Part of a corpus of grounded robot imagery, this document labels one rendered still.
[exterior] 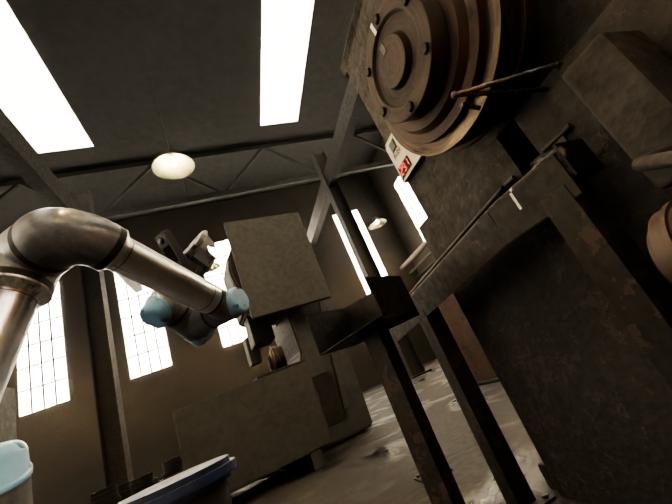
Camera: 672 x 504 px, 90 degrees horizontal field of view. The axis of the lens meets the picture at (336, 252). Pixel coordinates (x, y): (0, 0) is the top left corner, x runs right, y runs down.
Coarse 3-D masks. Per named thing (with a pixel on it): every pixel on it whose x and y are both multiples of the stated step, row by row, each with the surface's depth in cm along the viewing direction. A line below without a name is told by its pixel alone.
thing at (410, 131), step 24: (456, 0) 67; (480, 0) 65; (456, 24) 67; (480, 24) 65; (456, 48) 69; (480, 48) 66; (456, 72) 70; (480, 72) 69; (432, 120) 80; (456, 120) 77
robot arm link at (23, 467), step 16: (0, 448) 36; (16, 448) 38; (0, 464) 35; (16, 464) 37; (32, 464) 40; (0, 480) 35; (16, 480) 36; (0, 496) 34; (16, 496) 36; (32, 496) 38
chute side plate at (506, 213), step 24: (552, 168) 60; (528, 192) 65; (576, 192) 57; (504, 216) 72; (528, 216) 67; (480, 240) 80; (504, 240) 74; (456, 264) 90; (480, 264) 82; (432, 288) 103; (456, 288) 93
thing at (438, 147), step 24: (504, 0) 63; (504, 24) 63; (504, 48) 66; (504, 72) 68; (480, 96) 71; (504, 96) 73; (480, 120) 76; (408, 144) 97; (432, 144) 88; (456, 144) 81
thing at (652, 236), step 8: (664, 208) 37; (656, 216) 38; (664, 216) 36; (648, 224) 38; (656, 224) 37; (664, 224) 36; (648, 232) 38; (656, 232) 37; (664, 232) 35; (648, 240) 39; (656, 240) 36; (664, 240) 35; (648, 248) 38; (656, 248) 36; (664, 248) 36; (656, 256) 37; (664, 256) 36; (656, 264) 37; (664, 264) 36; (664, 272) 37
